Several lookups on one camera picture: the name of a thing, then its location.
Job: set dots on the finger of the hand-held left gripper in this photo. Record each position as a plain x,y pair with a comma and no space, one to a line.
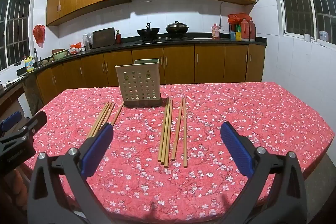
36,119
11,119

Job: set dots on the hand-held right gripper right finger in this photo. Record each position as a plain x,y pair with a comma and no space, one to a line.
236,150

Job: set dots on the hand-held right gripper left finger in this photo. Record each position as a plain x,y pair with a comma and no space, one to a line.
95,150

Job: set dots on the beige perforated utensil holder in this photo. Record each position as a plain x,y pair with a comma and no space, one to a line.
137,82

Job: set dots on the person's left hand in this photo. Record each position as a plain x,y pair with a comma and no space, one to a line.
19,187

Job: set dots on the red floral tablecloth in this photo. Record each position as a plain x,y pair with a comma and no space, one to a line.
210,121

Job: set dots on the yellow detergent bottle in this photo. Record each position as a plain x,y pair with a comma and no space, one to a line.
29,64

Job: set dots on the metal faucet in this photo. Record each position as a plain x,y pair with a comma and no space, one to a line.
36,54

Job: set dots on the stacked bowls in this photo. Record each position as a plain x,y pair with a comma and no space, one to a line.
59,54

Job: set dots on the hanging red plastic bag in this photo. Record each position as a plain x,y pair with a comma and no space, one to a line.
38,33

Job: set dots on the clear glass jar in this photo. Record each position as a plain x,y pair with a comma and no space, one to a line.
88,41

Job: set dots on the wooden base cabinets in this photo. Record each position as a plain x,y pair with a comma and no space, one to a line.
210,61

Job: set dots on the dark wooden cutting board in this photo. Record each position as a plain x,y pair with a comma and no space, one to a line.
103,37

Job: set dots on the black kitchen counter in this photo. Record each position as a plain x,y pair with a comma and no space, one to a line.
204,40

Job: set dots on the yellow and blue box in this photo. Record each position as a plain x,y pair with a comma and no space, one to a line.
235,35

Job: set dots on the red plastic jug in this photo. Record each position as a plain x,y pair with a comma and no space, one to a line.
245,31
252,31

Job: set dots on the pink liquid bottle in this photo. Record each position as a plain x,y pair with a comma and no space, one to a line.
215,32

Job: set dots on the black gas stove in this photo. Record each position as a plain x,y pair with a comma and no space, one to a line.
170,38

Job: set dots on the black wok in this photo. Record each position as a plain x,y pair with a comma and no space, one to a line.
148,31

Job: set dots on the white cup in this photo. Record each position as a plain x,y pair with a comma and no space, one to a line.
307,37

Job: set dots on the black pot with lid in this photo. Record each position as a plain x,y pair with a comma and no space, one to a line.
177,27

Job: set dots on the white plastic container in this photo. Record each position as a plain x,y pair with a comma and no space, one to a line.
324,36

